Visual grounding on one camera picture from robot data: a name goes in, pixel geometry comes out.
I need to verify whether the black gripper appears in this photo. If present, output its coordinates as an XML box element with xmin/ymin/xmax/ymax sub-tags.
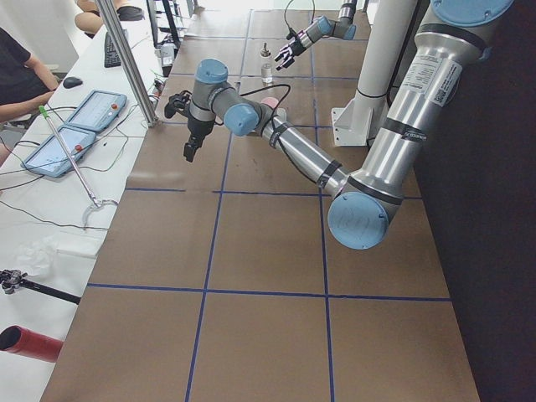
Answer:
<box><xmin>183</xmin><ymin>120</ymin><xmax>214</xmax><ymax>162</ymax></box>
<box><xmin>275</xmin><ymin>34</ymin><xmax>308</xmax><ymax>71</ymax></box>

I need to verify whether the glass sauce bottle metal spout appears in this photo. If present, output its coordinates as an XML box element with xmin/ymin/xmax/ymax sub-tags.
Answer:
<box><xmin>260</xmin><ymin>42</ymin><xmax>273</xmax><ymax>85</ymax></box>

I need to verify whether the pink plastic cup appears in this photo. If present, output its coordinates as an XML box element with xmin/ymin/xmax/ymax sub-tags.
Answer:
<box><xmin>260</xmin><ymin>96</ymin><xmax>279</xmax><ymax>109</ymax></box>

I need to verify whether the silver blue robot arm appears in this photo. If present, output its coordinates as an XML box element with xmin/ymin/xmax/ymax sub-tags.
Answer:
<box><xmin>275</xmin><ymin>0</ymin><xmax>357</xmax><ymax>70</ymax></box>
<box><xmin>165</xmin><ymin>1</ymin><xmax>510</xmax><ymax>250</ymax></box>

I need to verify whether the silver digital kitchen scale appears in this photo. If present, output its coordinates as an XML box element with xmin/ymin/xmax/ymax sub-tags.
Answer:
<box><xmin>250</xmin><ymin>106</ymin><xmax>287</xmax><ymax>137</ymax></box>

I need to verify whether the upper blue teach pendant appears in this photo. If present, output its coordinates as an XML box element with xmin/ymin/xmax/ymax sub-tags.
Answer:
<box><xmin>64</xmin><ymin>90</ymin><xmax>127</xmax><ymax>133</ymax></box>

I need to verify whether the blue teach pendant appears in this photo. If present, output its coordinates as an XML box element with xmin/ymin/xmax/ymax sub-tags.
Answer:
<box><xmin>64</xmin><ymin>90</ymin><xmax>127</xmax><ymax>133</ymax></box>
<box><xmin>21</xmin><ymin>125</ymin><xmax>95</xmax><ymax>178</ymax></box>

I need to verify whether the black keyboard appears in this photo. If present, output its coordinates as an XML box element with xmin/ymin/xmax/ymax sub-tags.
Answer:
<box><xmin>104</xmin><ymin>32</ymin><xmax>121</xmax><ymax>68</ymax></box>

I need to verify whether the black computer mouse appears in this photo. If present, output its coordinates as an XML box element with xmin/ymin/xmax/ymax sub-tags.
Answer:
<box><xmin>62</xmin><ymin>76</ymin><xmax>83</xmax><ymax>89</ymax></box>

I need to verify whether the lower blue teach pendant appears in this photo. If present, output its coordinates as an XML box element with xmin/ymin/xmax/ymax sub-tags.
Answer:
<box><xmin>21</xmin><ymin>125</ymin><xmax>95</xmax><ymax>178</ymax></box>

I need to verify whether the person in black shirt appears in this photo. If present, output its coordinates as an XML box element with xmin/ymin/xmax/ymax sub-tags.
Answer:
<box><xmin>0</xmin><ymin>26</ymin><xmax>59</xmax><ymax>167</ymax></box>

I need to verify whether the crumpled white plastic bag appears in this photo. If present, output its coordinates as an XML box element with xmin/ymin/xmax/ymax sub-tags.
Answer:
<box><xmin>14</xmin><ymin>236</ymin><xmax>57</xmax><ymax>277</ymax></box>

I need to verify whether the black robot control cabinet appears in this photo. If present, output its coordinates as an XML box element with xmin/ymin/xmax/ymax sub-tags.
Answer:
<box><xmin>415</xmin><ymin>10</ymin><xmax>535</xmax><ymax>401</ymax></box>

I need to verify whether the black rod with clamp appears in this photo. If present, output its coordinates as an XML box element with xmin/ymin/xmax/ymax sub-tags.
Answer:
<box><xmin>1</xmin><ymin>270</ymin><xmax>81</xmax><ymax>305</ymax></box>

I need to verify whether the red cylinder tube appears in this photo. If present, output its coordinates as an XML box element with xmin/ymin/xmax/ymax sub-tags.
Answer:
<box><xmin>1</xmin><ymin>326</ymin><xmax>63</xmax><ymax>363</ymax></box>

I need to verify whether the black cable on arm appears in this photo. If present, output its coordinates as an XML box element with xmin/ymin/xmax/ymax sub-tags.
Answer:
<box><xmin>213</xmin><ymin>83</ymin><xmax>327</xmax><ymax>189</ymax></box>
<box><xmin>283</xmin><ymin>0</ymin><xmax>317</xmax><ymax>31</ymax></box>

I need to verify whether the aluminium frame post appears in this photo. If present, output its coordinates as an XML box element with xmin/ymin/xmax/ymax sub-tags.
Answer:
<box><xmin>95</xmin><ymin>0</ymin><xmax>157</xmax><ymax>127</ymax></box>

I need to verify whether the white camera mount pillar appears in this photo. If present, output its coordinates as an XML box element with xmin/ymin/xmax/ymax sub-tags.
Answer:
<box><xmin>332</xmin><ymin>0</ymin><xmax>418</xmax><ymax>147</ymax></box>

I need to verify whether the green handled reach grabber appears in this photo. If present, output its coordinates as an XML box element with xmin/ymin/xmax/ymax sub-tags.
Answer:
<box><xmin>39</xmin><ymin>106</ymin><xmax>119</xmax><ymax>229</ymax></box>

